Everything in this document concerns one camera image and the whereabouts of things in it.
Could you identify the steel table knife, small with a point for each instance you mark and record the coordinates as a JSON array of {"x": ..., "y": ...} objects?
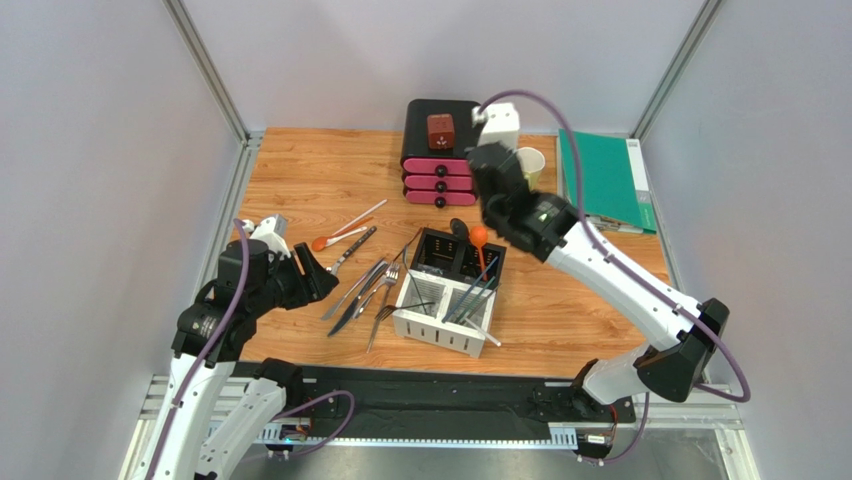
[{"x": 336, "y": 306}]

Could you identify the white slotted utensil caddy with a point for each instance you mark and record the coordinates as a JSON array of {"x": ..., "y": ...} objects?
[{"x": 428, "y": 328}]

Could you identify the steel fork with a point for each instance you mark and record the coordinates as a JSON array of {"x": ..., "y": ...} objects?
[{"x": 389, "y": 280}]

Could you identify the black plastic fork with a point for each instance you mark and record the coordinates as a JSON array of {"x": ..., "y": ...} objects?
[{"x": 388, "y": 310}]

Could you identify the pale yellow mug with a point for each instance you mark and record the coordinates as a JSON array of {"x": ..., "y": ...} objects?
[{"x": 532, "y": 163}]

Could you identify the orange white spoon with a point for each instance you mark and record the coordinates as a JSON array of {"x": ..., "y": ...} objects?
[{"x": 321, "y": 243}]

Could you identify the black ladle spoon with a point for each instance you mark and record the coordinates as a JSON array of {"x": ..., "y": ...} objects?
[{"x": 459, "y": 229}]

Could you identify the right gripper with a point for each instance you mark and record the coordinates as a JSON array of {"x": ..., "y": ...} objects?
[{"x": 490, "y": 168}]

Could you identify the dark blue chopstick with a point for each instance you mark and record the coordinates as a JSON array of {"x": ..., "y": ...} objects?
[{"x": 454, "y": 307}]

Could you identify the black utensil caddy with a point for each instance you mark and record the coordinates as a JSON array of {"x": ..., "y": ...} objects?
[{"x": 444, "y": 255}]

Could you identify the white orange chopstick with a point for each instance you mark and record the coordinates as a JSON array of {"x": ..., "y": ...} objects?
[{"x": 365, "y": 214}]

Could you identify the black pink drawer cabinet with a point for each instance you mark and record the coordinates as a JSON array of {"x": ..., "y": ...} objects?
[{"x": 438, "y": 177}]

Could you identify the white plastic chopstick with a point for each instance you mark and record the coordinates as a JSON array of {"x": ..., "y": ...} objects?
[{"x": 482, "y": 331}]

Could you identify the steel table knife, large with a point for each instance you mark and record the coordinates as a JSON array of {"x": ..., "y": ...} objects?
[{"x": 351, "y": 309}]

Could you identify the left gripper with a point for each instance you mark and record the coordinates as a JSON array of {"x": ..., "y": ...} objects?
[{"x": 321, "y": 281}]

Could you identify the brown cube box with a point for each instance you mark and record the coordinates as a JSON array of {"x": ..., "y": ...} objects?
[{"x": 440, "y": 131}]

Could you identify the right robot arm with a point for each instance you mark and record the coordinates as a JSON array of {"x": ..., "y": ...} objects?
[{"x": 670, "y": 361}]

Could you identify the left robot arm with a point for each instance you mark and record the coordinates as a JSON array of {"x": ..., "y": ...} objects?
[{"x": 256, "y": 273}]

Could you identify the orange plastic spoon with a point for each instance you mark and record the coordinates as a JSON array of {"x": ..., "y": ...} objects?
[{"x": 478, "y": 237}]

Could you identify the teal chopstick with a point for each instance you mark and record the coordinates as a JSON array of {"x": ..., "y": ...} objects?
[{"x": 472, "y": 304}]

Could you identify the green folder binder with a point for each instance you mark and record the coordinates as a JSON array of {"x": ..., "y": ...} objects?
[{"x": 616, "y": 191}]

